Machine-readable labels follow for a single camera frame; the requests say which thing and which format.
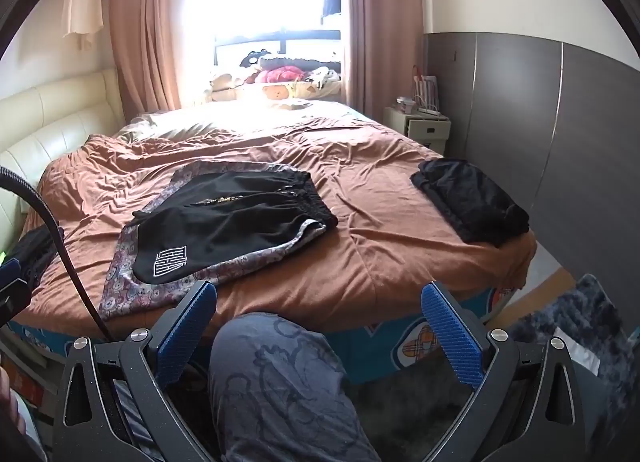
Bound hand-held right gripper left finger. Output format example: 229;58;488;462
52;279;223;462

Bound pink curtain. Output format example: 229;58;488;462
345;0;431;120
107;0;193;120

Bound person's left hand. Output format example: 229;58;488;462
0;377;27;435

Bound red plush toy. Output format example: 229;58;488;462
257;67;303;86

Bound dark cloth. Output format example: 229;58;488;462
2;225;66;293

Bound grey wardrobe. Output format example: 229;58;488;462
422;32;640;293

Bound cream leather headboard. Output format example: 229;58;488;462
0;68;126;253

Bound cream bear print pillow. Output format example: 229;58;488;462
245;82;321;101

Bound cream nightstand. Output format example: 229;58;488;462
384;106;451;155

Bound white paper piece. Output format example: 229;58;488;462
569;341;602;377

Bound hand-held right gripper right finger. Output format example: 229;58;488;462
421;281;598;462

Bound teal printed bed sheet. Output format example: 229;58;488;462
10;282;523;385

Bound paisley patterned pants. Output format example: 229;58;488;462
98;159;328;320

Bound brown blanket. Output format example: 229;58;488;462
22;100;538;338

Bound folded black clothes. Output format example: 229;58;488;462
410;158;531;248

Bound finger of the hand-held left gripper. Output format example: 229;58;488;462
0;258;25;295

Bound black braided cable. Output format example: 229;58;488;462
0;165;113;343

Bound black pants with white logo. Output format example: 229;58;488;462
131;169;340;287

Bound dark fluffy rug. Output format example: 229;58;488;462
350;275;640;462

